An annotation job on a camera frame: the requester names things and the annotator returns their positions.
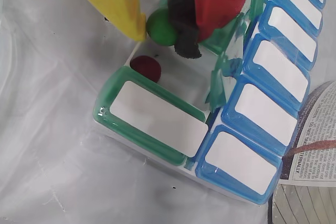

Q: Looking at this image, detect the white tablecloth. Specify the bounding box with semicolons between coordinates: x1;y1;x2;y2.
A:
0;0;336;224

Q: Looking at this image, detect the green ball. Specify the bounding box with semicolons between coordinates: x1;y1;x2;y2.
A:
146;7;177;46

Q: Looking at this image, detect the weekly pill organizer box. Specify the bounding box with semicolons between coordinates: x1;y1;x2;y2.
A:
91;0;329;206

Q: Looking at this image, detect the red ball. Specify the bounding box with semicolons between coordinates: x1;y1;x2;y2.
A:
130;55;162;82

